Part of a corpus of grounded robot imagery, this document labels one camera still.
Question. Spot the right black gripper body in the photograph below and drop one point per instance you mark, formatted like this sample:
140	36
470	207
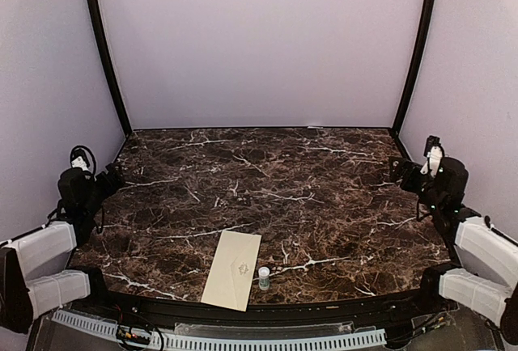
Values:
411	185

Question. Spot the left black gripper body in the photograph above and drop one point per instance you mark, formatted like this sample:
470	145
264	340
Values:
92	201

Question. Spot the cream paper envelope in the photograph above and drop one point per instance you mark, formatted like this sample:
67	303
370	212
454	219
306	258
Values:
232	271

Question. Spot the green white glue stick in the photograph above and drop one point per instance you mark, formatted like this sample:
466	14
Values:
264	278

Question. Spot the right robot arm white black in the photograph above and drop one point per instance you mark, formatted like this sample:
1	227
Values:
468	231

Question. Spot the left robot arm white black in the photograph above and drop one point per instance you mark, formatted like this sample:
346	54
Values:
24	298

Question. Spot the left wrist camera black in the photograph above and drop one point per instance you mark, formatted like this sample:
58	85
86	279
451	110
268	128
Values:
76	184

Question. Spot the right black frame post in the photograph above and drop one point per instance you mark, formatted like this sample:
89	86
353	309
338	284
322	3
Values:
414	66

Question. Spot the black frame post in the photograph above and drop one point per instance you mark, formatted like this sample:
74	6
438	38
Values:
414	66
107	65

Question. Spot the black front table rail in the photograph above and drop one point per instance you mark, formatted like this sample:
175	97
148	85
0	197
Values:
167	293

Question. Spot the small circuit board with wires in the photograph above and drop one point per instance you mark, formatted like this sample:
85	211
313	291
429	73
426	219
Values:
128	336

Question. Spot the white slotted cable duct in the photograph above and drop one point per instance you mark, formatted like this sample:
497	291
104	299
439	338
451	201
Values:
201	337

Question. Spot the left black frame post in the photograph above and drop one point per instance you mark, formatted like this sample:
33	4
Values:
107	65

